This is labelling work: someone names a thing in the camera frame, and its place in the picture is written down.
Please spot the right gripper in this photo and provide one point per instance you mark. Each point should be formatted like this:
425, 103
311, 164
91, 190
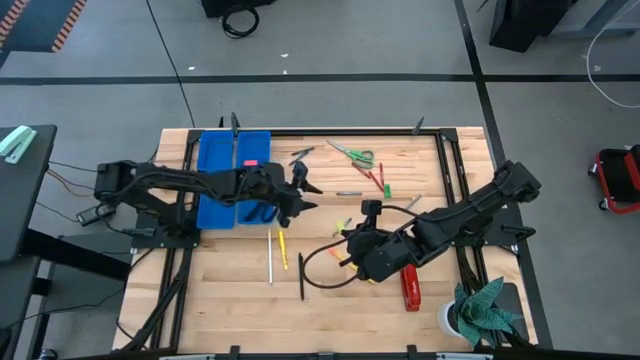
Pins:
367, 235

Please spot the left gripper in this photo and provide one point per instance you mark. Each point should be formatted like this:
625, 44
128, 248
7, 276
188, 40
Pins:
287, 200

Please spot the yellow-green eraser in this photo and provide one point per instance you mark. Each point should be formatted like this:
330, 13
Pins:
340, 230

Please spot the grey crayon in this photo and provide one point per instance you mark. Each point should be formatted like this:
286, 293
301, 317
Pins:
348, 194
413, 202

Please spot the pink eraser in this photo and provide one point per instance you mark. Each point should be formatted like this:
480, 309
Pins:
250, 163

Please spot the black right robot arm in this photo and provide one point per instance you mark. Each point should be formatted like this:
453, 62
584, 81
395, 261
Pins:
475, 205

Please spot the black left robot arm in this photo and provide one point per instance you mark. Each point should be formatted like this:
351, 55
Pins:
175, 182

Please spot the dark green marker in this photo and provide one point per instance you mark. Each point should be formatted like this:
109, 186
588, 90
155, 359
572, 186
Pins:
303, 151
296, 159

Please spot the green eraser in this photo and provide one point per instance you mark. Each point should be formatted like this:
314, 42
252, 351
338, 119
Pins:
387, 191

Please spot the yellow highlighter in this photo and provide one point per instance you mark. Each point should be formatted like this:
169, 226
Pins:
283, 250

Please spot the slim black pen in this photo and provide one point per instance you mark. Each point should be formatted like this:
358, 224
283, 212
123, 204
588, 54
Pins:
301, 277

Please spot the silver pen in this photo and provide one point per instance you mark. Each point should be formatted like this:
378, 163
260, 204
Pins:
270, 257

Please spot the red stapler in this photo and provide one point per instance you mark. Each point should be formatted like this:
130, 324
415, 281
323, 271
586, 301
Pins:
411, 295

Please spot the white plant pot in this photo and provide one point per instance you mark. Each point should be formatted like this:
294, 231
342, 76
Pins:
445, 320

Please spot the green leafy plant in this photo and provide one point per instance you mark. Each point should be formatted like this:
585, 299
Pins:
480, 315

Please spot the black box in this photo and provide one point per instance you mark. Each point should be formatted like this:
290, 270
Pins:
235, 6

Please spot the black power adapter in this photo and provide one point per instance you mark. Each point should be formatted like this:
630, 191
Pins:
95, 215

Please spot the red framed creeper seat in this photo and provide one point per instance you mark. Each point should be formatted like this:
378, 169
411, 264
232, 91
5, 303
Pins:
620, 175

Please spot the black cabinet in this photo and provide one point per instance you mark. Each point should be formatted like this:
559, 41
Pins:
525, 20

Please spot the black side table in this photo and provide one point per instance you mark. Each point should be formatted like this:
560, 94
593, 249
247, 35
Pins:
25, 210

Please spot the mint green stapler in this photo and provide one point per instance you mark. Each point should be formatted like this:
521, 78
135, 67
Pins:
17, 142

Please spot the orange striped black mat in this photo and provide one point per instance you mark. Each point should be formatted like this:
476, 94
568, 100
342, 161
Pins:
35, 20

